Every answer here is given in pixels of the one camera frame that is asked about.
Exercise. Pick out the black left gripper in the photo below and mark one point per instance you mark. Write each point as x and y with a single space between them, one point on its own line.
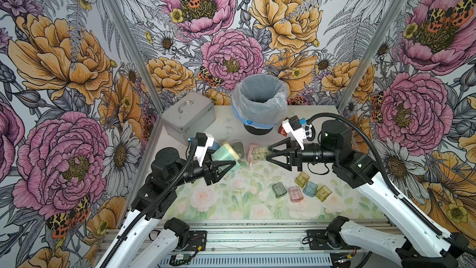
213 174

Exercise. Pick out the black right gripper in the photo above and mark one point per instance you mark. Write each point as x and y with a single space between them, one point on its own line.
295 156

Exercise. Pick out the mint green pencil sharpener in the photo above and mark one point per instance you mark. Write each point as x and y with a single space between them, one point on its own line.
226 153

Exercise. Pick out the dark green pencil sharpener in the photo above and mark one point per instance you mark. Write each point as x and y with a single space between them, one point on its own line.
239 149

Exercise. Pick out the yellow transparent shavings tray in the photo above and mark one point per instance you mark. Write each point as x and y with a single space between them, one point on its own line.
302 179

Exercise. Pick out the grey green shavings tray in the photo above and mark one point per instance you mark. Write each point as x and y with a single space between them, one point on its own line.
279 190

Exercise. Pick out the pink transparent shavings tray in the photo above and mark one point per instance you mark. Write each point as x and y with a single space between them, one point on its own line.
295 194

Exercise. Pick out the blue transparent shavings tray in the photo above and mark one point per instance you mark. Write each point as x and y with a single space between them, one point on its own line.
310 189

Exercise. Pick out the pink pencil sharpener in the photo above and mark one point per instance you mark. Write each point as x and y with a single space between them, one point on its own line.
250 154

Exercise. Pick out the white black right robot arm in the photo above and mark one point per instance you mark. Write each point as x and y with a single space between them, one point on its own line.
332 139

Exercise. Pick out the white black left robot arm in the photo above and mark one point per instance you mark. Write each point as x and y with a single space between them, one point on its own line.
151 203

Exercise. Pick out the red white cardboard box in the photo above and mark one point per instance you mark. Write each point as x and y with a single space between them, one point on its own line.
282 131

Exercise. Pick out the floral table mat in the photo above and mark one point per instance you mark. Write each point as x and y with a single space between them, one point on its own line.
247 194

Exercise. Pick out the silver metal case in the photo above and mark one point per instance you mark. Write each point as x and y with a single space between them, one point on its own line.
193 113

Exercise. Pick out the black bin with plastic liner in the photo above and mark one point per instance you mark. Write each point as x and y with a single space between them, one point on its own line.
260 102

